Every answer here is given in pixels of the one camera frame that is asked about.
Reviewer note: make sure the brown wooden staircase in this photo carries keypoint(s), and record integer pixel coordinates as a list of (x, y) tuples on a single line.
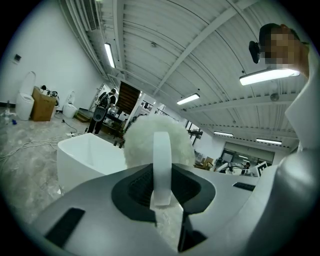
[(128, 96)]

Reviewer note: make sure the white ceiling air vent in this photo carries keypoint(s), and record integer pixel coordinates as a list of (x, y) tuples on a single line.
[(92, 15)]

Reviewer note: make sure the cardboard box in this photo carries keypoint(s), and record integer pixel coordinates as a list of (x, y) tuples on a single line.
[(42, 107)]

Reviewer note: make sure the ceiling strip light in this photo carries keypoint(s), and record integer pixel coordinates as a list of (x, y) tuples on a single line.
[(110, 55), (188, 99), (269, 141), (267, 76), (223, 133)]

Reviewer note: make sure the white power strip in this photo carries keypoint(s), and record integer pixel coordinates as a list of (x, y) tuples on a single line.
[(70, 134)]

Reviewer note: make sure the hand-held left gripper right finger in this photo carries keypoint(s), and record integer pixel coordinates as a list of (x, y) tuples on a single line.
[(220, 200)]

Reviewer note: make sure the black head camera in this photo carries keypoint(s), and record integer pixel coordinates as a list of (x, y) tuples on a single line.
[(255, 52)]

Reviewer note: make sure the person's head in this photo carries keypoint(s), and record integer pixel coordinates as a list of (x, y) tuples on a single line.
[(285, 47)]

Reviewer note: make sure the white bathtub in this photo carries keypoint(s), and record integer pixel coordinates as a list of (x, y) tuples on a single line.
[(82, 155)]

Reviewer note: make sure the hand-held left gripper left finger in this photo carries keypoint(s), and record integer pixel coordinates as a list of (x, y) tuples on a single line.
[(100, 212)]

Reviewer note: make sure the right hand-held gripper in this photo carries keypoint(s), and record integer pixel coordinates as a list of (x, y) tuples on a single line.
[(261, 170)]

